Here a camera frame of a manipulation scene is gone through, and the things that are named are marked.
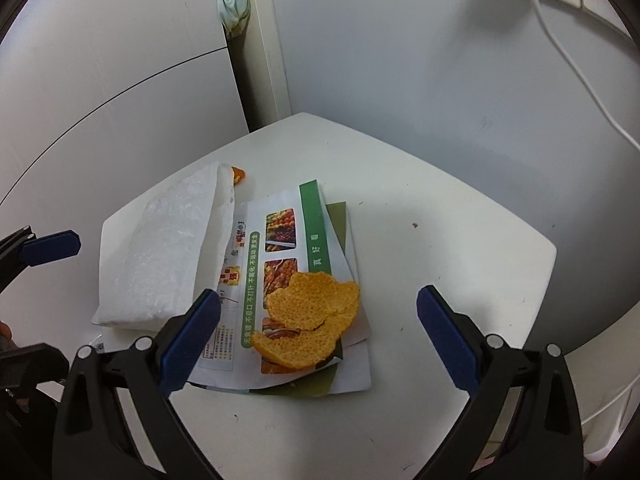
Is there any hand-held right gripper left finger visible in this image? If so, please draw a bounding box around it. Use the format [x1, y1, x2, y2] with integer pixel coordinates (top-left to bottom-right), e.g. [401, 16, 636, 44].
[52, 287, 236, 480]

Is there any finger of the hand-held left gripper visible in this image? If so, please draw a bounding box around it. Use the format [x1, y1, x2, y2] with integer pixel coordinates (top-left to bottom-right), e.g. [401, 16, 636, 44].
[0, 342, 69, 401]
[0, 227, 82, 293]

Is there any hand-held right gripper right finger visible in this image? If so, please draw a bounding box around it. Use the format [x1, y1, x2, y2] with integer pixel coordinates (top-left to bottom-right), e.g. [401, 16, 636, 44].
[415, 284, 586, 480]

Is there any large orange peel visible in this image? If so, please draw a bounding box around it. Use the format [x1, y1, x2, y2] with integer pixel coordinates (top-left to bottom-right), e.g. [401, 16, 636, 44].
[249, 316, 347, 365]
[265, 271, 362, 332]

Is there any white plastic mailer bag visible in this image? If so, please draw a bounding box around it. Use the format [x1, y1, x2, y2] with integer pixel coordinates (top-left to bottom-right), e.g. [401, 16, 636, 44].
[91, 161, 238, 332]

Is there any printed food flyer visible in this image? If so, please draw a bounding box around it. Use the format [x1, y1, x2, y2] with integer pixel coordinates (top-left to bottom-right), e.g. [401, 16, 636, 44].
[189, 177, 372, 393]

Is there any white nightstand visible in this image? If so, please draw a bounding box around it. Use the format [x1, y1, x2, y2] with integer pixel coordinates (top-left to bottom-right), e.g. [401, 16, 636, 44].
[91, 111, 640, 468]

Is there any grey wardrobe door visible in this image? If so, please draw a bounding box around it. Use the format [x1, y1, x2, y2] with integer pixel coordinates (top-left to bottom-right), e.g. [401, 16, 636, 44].
[0, 0, 251, 356]

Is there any cream wardrobe frame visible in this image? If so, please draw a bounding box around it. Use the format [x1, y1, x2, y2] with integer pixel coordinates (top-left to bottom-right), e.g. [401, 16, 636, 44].
[235, 0, 293, 133]

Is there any white charging cable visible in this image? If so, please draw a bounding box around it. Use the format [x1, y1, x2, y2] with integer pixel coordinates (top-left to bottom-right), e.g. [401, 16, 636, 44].
[517, 0, 640, 151]

